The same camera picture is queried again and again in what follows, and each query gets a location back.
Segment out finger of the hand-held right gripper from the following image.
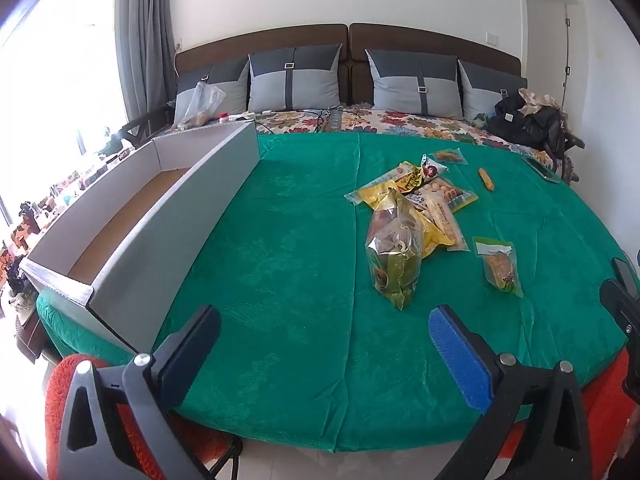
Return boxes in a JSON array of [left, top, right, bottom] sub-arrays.
[[600, 280, 640, 356]]

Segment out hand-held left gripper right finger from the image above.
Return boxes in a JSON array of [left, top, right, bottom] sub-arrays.
[[428, 304, 593, 480]]

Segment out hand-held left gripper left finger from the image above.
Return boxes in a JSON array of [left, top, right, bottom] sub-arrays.
[[57, 304, 223, 480]]

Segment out clear corn snack packet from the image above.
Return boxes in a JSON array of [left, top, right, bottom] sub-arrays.
[[472, 236, 524, 299]]

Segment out narrow mustard yellow packet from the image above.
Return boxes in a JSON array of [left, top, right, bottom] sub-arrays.
[[421, 220, 457, 261]]

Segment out large clear bag green snacks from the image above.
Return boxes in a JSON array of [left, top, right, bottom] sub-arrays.
[[366, 190, 426, 312]]

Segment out long beige snack packet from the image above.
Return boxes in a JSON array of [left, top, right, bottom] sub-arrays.
[[422, 199, 462, 247]]

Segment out grey cardboard box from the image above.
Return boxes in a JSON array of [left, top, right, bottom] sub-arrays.
[[20, 121, 261, 356]]

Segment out yellow cartoon snack packet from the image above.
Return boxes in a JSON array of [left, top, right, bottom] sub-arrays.
[[346, 161, 426, 211]]

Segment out black smartphone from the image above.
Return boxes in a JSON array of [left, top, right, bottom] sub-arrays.
[[612, 256, 640, 297]]

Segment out red cushioned chair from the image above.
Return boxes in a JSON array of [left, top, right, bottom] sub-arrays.
[[44, 354, 243, 480], [510, 347, 632, 480]]

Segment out green tablecloth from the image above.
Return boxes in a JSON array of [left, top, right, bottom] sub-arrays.
[[35, 130, 640, 453]]

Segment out clear yellow-edged snack packet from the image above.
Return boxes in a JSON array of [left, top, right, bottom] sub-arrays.
[[412, 176, 480, 213]]

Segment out dark flat tablet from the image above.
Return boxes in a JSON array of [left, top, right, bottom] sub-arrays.
[[521, 156, 562, 186]]

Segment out black armchair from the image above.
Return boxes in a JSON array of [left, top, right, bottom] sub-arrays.
[[549, 119, 587, 184]]

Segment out small white red snack packet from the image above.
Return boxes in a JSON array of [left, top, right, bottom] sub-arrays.
[[419, 154, 447, 182]]

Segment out clear packet orange snack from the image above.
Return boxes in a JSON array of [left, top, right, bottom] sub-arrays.
[[431, 148, 469, 167]]

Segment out black jacket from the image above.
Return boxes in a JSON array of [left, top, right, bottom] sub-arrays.
[[484, 95, 567, 155]]

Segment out beige crumpled cloth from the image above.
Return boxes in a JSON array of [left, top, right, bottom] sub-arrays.
[[517, 87, 569, 122]]

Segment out floral bedspread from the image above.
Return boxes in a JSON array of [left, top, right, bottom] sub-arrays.
[[220, 102, 568, 173]]

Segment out clear plastic bag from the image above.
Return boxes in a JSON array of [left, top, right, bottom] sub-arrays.
[[177, 81, 227, 131]]

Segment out grey curtain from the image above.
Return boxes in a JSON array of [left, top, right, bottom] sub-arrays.
[[116, 0, 179, 127]]

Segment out brown padded headboard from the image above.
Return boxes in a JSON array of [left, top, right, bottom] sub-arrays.
[[174, 22, 524, 111]]

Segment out grey two-tone strapped pillow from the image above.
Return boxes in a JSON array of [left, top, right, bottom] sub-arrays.
[[248, 44, 343, 112], [457, 60, 528, 121], [365, 49, 463, 120], [174, 57, 251, 130]]

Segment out black cable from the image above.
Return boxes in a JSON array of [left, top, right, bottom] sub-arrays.
[[270, 105, 352, 134]]

